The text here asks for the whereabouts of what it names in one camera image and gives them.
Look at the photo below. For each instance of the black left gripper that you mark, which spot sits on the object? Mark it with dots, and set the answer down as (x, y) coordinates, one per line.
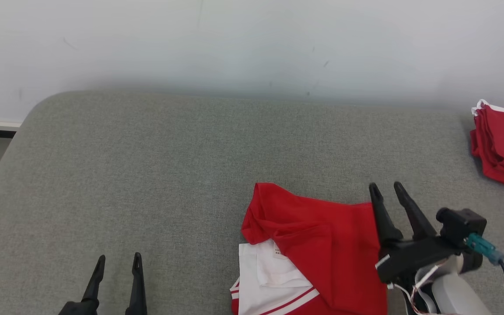
(77, 308)

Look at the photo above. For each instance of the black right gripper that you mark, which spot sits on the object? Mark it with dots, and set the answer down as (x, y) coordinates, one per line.
(409, 256)

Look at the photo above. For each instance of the red basketball jersey white sleeves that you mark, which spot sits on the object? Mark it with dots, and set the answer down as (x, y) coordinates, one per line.
(339, 245)

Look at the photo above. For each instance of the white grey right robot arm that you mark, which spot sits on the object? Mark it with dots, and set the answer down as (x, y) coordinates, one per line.
(457, 293)

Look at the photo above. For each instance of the grey fabric sofa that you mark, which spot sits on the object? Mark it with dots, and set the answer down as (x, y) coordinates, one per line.
(147, 175)

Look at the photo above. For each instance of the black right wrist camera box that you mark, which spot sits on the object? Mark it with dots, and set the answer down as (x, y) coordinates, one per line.
(462, 223)

